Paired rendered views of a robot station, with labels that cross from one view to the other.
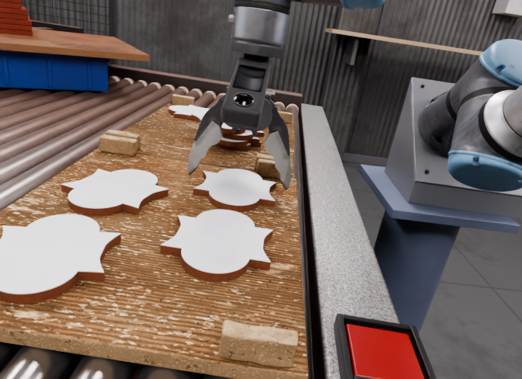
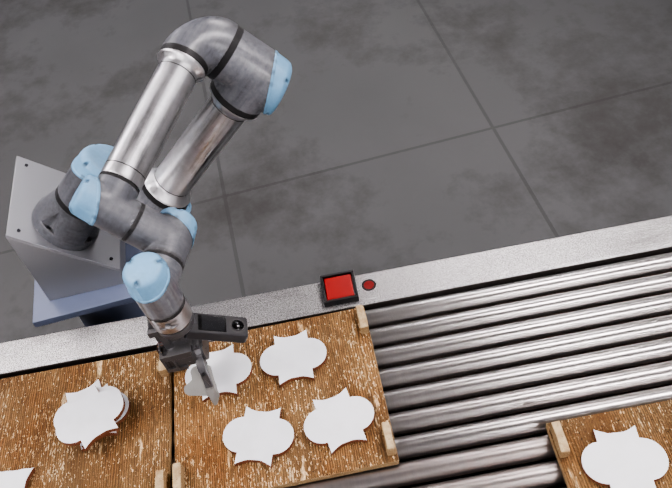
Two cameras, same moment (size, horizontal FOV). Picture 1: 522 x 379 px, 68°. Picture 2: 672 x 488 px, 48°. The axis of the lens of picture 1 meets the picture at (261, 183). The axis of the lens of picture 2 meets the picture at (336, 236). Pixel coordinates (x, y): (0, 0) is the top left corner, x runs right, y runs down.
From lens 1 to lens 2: 1.39 m
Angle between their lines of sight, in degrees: 74
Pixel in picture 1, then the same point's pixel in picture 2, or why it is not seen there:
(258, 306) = (335, 329)
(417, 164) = (104, 263)
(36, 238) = (335, 429)
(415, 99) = (34, 241)
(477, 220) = not seen: hidden behind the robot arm
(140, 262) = (325, 385)
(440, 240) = not seen: hidden behind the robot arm
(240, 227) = (279, 350)
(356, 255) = (260, 303)
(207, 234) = (294, 362)
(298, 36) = not seen: outside the picture
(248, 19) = (186, 311)
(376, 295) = (294, 292)
